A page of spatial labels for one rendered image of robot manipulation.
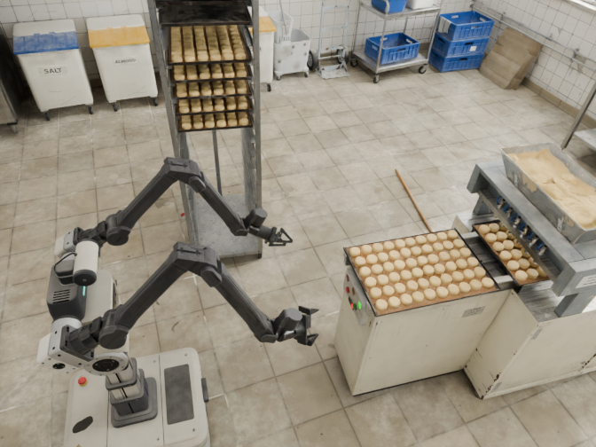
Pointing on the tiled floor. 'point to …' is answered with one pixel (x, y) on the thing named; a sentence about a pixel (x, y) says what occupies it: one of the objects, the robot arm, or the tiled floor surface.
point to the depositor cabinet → (528, 338)
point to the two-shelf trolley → (383, 37)
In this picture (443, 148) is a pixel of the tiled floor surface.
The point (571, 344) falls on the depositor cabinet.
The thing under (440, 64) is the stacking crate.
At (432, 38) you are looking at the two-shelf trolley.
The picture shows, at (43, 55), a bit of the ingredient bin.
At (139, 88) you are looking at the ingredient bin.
